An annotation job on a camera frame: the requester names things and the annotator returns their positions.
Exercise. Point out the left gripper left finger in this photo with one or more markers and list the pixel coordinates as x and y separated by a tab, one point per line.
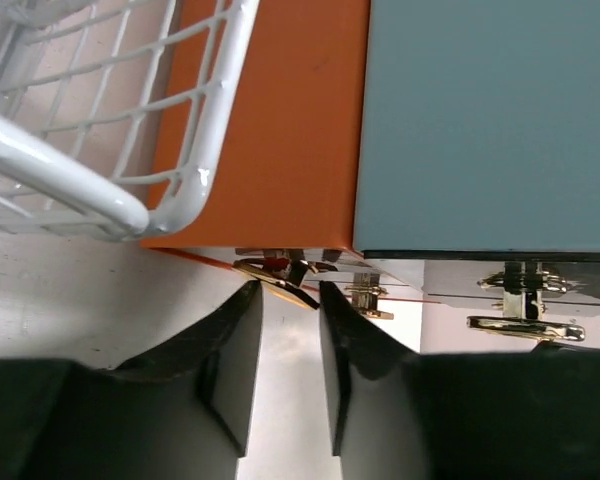
180	410

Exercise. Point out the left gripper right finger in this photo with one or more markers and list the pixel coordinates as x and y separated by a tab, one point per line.
398	414

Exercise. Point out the white wire desk organizer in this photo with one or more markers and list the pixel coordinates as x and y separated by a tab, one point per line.
113	114

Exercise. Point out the teal orange drawer box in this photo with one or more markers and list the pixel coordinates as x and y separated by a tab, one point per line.
456	138

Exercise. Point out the clear plastic drawer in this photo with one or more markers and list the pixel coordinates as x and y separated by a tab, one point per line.
520	301
295	275

